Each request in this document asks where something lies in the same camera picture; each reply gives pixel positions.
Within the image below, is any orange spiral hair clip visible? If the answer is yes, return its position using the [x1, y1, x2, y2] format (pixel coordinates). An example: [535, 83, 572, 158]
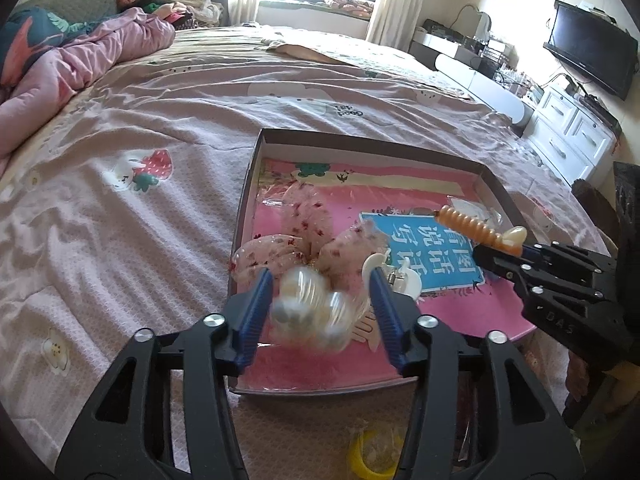
[434, 205, 528, 257]

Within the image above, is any white earring card bag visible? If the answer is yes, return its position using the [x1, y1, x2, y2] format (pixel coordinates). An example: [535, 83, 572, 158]
[448, 196, 502, 230]

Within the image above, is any white claw hair clip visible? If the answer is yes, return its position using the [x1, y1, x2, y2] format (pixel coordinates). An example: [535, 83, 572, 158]
[349, 250, 424, 352]

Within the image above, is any pearl white hair clip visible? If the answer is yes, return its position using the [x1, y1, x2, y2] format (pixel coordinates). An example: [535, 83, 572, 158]
[269, 266, 358, 353]

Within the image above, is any person's right hand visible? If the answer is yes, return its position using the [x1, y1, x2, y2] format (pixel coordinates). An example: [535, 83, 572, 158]
[565, 352, 589, 401]

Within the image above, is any brown plush toy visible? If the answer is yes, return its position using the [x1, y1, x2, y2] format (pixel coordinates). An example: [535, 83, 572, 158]
[572, 179, 620, 245]

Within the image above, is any pink book with blue label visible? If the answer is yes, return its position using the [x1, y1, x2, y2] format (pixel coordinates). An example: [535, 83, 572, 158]
[234, 157, 536, 394]

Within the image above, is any white drawer cabinet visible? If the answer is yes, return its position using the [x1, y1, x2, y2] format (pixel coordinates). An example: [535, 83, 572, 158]
[523, 88, 617, 188]

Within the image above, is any white curved desk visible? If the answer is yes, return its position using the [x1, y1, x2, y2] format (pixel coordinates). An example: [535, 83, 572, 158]
[409, 27, 533, 136]

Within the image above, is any pink dotted fabric bow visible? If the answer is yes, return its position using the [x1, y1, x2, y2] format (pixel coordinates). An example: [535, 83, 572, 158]
[230, 182, 390, 296]

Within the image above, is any pink bed sheet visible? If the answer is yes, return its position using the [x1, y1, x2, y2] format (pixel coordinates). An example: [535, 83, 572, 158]
[1, 27, 605, 467]

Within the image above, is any white curtain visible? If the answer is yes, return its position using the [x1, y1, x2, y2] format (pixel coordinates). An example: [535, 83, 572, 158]
[366, 0, 424, 51]

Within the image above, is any shallow cardboard box tray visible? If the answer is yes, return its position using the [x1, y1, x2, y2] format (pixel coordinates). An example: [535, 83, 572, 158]
[226, 128, 539, 398]

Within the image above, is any pink quilt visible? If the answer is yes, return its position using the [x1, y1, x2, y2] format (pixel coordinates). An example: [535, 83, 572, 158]
[1, 8, 176, 162]

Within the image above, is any teal floral blanket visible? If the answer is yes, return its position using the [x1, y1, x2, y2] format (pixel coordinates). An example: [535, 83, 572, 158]
[1, 6, 99, 89]

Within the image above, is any clothes pile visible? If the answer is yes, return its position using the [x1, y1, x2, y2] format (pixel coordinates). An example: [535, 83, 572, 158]
[116, 0, 231, 30]

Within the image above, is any grey green pillow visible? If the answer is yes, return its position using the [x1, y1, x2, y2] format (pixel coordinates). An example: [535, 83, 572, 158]
[11, 0, 118, 23]

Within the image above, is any yellow bracelet upper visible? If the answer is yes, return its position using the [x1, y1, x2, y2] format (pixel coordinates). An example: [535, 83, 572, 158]
[347, 426, 407, 480]

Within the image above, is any black wall television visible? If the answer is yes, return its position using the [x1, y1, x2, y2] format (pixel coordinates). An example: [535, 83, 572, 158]
[544, 0, 639, 100]

